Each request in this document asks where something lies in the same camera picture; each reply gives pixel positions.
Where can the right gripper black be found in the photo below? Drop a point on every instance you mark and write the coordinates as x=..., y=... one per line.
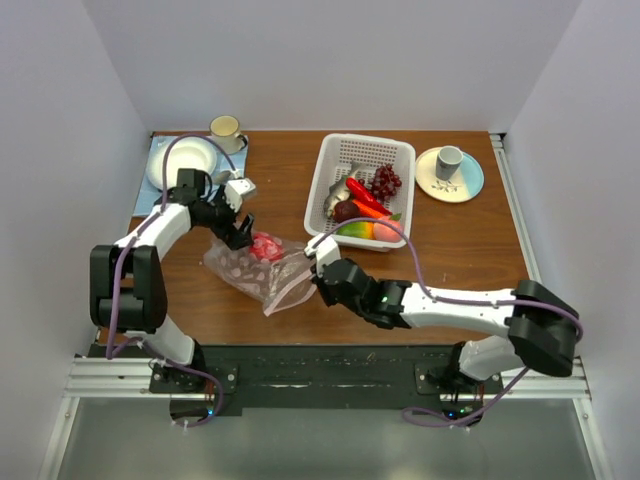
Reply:
x=321, y=285

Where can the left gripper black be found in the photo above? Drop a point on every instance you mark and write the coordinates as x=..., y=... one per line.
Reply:
x=235, y=240

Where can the fake red bell pepper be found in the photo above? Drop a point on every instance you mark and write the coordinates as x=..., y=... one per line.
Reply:
x=266, y=247

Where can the clear zip top bag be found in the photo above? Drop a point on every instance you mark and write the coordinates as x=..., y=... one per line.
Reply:
x=278, y=285

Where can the fake mango green orange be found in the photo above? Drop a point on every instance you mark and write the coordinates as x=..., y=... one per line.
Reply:
x=361, y=230

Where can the fake peach pink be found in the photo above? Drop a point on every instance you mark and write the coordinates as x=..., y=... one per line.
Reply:
x=387, y=229

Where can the fake dark purple fruit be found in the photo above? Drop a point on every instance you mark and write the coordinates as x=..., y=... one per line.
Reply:
x=345, y=210

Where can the fake carrot orange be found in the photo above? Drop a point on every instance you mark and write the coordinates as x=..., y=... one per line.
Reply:
x=368, y=211

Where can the fake red chili pepper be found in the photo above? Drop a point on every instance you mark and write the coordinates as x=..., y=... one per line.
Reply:
x=359, y=192

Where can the fake fish grey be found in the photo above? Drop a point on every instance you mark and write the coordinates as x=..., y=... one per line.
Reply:
x=339, y=191

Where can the fake purple grapes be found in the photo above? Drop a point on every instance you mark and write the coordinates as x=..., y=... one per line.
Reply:
x=385, y=183

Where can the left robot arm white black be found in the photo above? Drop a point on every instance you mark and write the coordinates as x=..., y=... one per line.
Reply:
x=127, y=290

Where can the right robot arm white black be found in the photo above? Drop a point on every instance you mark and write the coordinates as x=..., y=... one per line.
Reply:
x=525, y=327

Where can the metal spoon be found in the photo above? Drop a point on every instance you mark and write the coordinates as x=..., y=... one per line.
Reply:
x=222, y=177

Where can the white plastic basket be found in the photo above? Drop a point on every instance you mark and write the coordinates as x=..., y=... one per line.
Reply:
x=337, y=153

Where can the white bowl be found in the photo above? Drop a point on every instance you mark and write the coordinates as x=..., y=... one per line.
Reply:
x=189, y=153

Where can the cream mug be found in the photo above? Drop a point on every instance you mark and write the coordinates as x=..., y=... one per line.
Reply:
x=225, y=130

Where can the pastel plate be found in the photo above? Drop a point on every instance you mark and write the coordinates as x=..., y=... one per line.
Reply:
x=463, y=185

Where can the small grey cup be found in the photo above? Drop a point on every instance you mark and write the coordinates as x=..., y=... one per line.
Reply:
x=448, y=160

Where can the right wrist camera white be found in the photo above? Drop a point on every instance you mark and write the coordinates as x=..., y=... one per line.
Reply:
x=323, y=250

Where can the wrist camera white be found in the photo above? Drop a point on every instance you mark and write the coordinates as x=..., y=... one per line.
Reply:
x=323, y=250
x=237, y=191

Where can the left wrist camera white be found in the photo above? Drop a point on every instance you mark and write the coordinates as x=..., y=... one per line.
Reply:
x=237, y=191

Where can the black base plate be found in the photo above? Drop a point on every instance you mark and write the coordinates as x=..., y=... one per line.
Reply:
x=326, y=377

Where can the aluminium frame rail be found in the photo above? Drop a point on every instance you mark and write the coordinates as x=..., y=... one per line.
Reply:
x=544, y=429

